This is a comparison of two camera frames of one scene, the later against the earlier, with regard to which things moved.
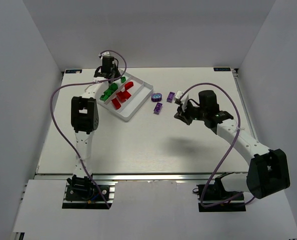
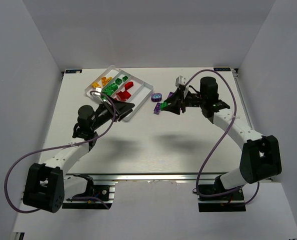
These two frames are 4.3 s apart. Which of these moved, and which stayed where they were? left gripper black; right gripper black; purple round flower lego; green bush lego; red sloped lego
Moved: left gripper black; right gripper black
Stayed: red sloped lego; green bush lego; purple round flower lego
